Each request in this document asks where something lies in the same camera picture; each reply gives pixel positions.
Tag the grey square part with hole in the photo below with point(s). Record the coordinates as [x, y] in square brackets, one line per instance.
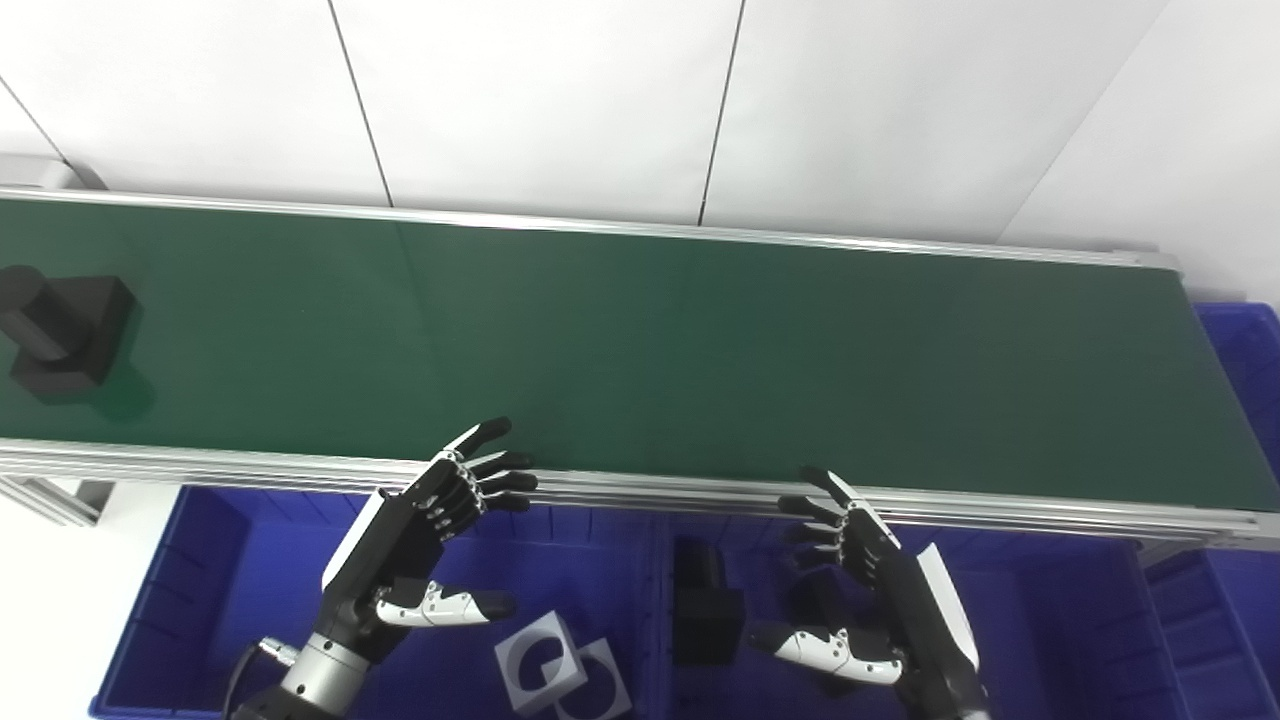
[520, 672]
[610, 690]

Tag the blue plastic bin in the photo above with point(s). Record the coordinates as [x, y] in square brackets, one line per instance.
[250, 600]
[1245, 360]
[1050, 630]

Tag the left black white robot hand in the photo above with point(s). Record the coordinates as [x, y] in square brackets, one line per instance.
[385, 545]

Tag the black block with cylinder part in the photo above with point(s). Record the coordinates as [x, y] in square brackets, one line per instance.
[812, 600]
[705, 615]
[65, 335]

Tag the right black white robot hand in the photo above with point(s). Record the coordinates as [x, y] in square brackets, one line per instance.
[915, 620]

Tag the aluminium conveyor leg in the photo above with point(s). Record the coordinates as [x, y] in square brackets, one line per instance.
[50, 497]

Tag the green conveyor belt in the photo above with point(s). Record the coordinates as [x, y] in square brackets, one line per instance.
[650, 350]
[640, 492]

